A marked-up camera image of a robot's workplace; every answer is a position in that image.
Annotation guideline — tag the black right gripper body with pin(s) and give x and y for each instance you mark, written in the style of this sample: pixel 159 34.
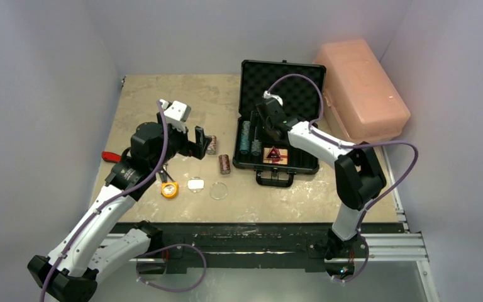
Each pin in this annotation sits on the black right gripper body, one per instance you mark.
pixel 265 117

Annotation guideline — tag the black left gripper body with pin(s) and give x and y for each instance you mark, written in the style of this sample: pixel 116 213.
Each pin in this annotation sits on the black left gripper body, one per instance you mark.
pixel 177 142

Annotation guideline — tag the orange blue chip stack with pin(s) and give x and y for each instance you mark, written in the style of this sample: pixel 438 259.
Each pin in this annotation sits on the orange blue chip stack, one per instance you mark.
pixel 212 147

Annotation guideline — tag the yellow blue chip stack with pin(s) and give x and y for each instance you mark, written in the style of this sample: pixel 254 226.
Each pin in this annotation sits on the yellow blue chip stack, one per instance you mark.
pixel 256 148

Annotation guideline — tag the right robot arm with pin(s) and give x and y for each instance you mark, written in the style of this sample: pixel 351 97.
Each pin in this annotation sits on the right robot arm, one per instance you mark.
pixel 358 174

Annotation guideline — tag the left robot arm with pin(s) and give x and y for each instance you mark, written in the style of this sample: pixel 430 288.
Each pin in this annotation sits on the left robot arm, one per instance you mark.
pixel 73 270

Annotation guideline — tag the black poker set case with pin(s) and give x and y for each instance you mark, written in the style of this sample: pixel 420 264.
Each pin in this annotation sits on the black poker set case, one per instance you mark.
pixel 298 85

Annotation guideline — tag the triangular all-in button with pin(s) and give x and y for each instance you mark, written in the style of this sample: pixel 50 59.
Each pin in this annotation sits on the triangular all-in button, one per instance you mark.
pixel 273 154

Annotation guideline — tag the red card deck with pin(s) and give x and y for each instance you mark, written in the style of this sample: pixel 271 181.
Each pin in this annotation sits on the red card deck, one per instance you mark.
pixel 283 160

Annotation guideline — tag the orange black chip stack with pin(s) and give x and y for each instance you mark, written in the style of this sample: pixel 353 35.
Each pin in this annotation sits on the orange black chip stack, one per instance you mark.
pixel 224 164

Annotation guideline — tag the yellow blue chips in case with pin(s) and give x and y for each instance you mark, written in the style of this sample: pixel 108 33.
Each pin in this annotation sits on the yellow blue chips in case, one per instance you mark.
pixel 245 142

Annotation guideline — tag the clear acrylic disc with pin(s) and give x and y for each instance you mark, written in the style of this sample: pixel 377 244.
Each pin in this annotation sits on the clear acrylic disc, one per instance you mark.
pixel 219 191

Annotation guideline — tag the orange tape measure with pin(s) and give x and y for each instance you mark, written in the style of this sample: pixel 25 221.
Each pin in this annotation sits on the orange tape measure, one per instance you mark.
pixel 169 190

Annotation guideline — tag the pink plastic storage box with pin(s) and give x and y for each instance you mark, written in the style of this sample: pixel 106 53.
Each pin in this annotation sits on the pink plastic storage box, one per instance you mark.
pixel 362 104

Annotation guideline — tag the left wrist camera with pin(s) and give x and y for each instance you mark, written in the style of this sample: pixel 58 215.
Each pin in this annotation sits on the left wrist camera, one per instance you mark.
pixel 176 114

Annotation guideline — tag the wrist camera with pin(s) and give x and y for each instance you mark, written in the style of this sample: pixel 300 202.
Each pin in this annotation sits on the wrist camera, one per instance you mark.
pixel 268 95
pixel 176 114

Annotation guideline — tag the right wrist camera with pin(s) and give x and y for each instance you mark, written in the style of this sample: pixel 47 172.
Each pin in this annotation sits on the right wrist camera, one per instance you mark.
pixel 268 95

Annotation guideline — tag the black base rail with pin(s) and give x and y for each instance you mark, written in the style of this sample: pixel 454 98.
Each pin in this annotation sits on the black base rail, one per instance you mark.
pixel 278 246

